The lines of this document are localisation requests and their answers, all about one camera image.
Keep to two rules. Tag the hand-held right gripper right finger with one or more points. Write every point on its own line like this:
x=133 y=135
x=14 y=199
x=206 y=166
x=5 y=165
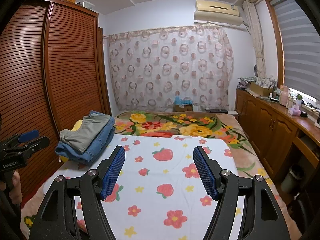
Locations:
x=205 y=172

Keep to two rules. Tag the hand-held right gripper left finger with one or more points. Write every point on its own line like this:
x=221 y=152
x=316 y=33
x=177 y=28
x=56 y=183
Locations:
x=113 y=172

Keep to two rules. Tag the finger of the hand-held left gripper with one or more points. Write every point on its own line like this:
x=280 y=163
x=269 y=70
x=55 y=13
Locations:
x=37 y=142
x=28 y=135

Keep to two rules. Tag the grey-green pants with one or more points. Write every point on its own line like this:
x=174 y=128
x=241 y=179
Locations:
x=82 y=135

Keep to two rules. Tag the person's left forearm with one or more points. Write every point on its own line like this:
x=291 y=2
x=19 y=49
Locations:
x=8 y=217

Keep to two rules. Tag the person's left hand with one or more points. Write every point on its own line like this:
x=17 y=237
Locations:
x=16 y=182

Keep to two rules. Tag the folded blue jeans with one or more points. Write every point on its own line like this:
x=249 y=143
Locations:
x=100 y=145

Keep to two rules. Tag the white flower print mat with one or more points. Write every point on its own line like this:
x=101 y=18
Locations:
x=150 y=180

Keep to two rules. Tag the black flat device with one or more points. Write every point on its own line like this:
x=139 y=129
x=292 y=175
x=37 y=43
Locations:
x=218 y=110

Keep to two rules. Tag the wooden louvered wardrobe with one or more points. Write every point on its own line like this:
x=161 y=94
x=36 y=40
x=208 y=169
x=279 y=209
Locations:
x=62 y=80

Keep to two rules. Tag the brown floral blanket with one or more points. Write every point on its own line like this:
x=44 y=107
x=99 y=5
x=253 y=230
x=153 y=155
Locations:
x=162 y=122

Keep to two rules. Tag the small cardboard box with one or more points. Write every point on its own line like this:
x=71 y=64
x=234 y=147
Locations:
x=183 y=108

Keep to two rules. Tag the wooden sideboard cabinet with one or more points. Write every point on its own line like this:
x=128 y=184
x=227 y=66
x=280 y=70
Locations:
x=270 y=125

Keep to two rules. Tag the dark trash bin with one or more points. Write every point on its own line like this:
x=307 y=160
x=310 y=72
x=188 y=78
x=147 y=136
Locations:
x=291 y=178

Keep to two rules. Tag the pile of papers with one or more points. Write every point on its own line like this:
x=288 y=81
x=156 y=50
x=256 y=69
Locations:
x=246 y=83

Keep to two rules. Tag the open cardboard box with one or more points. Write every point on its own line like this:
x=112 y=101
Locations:
x=262 y=87

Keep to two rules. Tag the pink tissue pack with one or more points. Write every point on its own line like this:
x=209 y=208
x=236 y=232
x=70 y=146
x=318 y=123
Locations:
x=294 y=110

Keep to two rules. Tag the pink jug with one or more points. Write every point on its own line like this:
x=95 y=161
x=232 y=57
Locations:
x=284 y=96

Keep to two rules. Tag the circle print sheer curtain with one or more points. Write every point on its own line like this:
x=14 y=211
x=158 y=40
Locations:
x=170 y=67

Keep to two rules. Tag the small black box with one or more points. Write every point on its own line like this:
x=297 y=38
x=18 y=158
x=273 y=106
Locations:
x=303 y=114

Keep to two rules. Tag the tied beige curtain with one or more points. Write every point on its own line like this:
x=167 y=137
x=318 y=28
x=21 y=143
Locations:
x=257 y=42

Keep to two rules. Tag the white storage box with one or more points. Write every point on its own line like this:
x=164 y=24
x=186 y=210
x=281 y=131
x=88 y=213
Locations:
x=85 y=3

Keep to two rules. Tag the grey striped window blind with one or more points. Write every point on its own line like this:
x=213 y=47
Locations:
x=297 y=45

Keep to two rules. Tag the cream air conditioner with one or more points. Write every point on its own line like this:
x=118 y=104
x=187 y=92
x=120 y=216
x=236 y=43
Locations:
x=217 y=12

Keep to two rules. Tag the wooden window frame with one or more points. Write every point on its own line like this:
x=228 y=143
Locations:
x=275 y=37

